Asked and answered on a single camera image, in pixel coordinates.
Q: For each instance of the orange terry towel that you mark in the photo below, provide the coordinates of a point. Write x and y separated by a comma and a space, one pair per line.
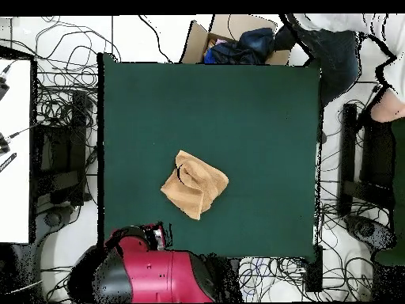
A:
196, 186

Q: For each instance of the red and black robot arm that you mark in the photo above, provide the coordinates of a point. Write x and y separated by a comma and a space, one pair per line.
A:
148, 272

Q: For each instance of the dark green table cloth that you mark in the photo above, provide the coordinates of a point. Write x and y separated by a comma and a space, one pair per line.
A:
253, 142

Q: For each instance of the cardboard box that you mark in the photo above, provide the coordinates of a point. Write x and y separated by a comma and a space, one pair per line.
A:
193, 41

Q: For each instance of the blue clothes pile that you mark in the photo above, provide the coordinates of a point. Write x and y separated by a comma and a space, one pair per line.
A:
253, 41

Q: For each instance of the grey chair base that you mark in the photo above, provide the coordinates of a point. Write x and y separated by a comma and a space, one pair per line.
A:
53, 218
367, 229

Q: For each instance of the person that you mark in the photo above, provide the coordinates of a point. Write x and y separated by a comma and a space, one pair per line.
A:
332, 63

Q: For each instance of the white table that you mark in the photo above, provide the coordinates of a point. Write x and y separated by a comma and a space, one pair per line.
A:
15, 190

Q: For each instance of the small green table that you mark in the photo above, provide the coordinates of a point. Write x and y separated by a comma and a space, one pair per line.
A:
399, 190

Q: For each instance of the black metal frame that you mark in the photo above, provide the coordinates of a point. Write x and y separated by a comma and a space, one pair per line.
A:
77, 126
348, 152

